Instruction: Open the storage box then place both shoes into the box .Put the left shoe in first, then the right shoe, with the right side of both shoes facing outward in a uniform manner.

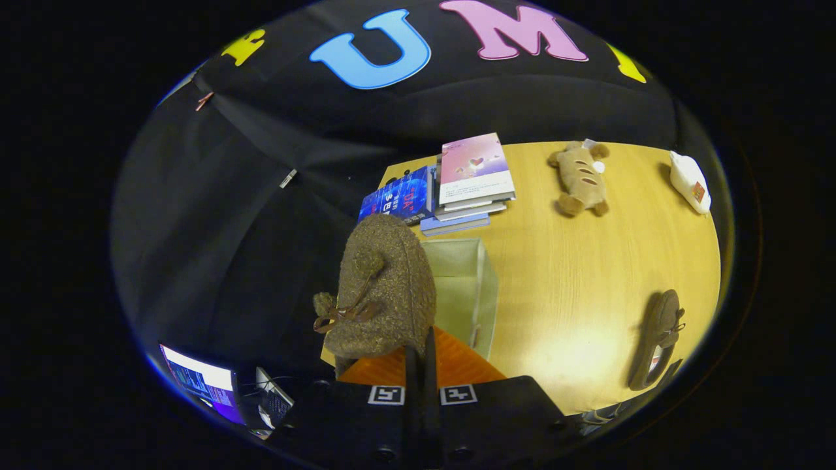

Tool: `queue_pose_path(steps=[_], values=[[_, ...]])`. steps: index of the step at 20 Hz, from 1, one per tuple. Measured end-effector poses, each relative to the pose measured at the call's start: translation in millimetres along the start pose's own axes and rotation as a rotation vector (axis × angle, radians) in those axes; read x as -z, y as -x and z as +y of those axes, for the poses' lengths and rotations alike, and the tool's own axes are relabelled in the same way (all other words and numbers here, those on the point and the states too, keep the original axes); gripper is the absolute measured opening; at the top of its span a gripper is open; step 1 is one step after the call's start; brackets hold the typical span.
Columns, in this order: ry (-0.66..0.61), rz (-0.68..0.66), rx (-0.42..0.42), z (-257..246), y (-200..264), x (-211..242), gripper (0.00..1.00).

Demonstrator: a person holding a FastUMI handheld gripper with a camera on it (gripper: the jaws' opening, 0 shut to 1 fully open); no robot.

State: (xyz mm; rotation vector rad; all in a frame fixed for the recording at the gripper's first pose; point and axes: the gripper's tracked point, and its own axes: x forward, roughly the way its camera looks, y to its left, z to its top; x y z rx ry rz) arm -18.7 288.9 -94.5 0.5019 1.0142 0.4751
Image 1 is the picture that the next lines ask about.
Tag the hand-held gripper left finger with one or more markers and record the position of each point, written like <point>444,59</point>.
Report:
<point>346,424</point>

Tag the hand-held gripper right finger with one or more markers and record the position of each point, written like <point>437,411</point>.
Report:
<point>503,421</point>

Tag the green fabric storage box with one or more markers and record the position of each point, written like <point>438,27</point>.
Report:
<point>464,287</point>

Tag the brown fuzzy shoe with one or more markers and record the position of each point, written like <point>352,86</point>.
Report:
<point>392,281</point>
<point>658,333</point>

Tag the grey electronic device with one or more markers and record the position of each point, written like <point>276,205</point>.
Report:
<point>274,401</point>

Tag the laptop with lit screen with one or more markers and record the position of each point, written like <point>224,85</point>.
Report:
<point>199,382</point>

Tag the pale blue book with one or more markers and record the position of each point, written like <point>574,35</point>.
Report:
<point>454,224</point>

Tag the grey-white book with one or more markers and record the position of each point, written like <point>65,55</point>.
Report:
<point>473,209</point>

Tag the black backdrop cloth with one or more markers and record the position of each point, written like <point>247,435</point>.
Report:
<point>196,228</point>

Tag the silver clip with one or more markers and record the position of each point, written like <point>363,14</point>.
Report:
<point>288,177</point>

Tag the tan bread-shaped plush toy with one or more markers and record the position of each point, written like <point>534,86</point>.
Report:
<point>581,179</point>

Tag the pink book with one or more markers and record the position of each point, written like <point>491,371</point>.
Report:
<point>473,166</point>

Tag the white plush toy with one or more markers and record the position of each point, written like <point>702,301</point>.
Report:
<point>689,181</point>

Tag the copper clip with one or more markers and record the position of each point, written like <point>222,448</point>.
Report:
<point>204,100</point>

